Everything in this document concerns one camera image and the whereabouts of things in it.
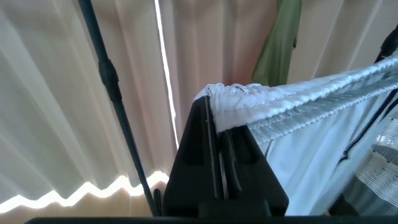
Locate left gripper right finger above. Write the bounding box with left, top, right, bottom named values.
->
left=217, top=126, right=289, bottom=218

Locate black clothes rack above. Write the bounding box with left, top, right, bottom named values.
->
left=77, top=0, right=398, bottom=217

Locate beige curtain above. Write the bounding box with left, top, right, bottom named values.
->
left=0, top=0, right=398, bottom=215

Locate white laundry basket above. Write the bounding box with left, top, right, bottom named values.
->
left=329, top=118, right=398, bottom=217

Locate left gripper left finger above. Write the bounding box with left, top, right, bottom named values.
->
left=162, top=95, right=220, bottom=218

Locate green long-sleeved shirt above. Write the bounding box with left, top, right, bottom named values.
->
left=251, top=0, right=302, bottom=87

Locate pale grey garment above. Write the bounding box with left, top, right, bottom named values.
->
left=194, top=55, right=398, bottom=217

